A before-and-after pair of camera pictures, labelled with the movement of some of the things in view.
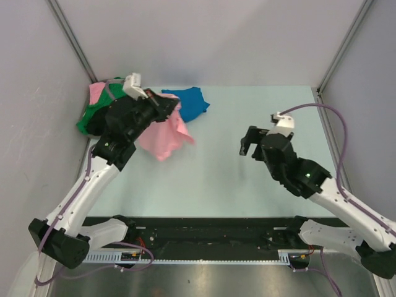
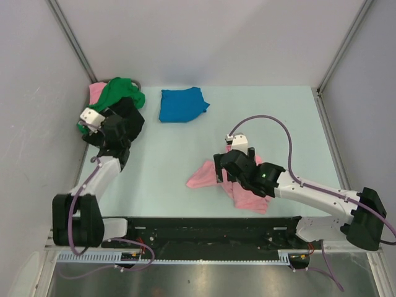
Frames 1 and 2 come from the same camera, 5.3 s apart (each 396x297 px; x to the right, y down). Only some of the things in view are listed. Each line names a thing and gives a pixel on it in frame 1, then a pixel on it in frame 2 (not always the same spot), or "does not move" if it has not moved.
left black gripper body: x=148 y=110 -> x=97 y=138
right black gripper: x=252 y=136 -> x=218 y=168
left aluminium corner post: x=61 y=18 does not move
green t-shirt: x=114 y=90 does not move
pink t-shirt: x=164 y=138 -> x=203 y=176
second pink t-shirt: x=95 y=90 does not move
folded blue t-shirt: x=192 y=103 does not move
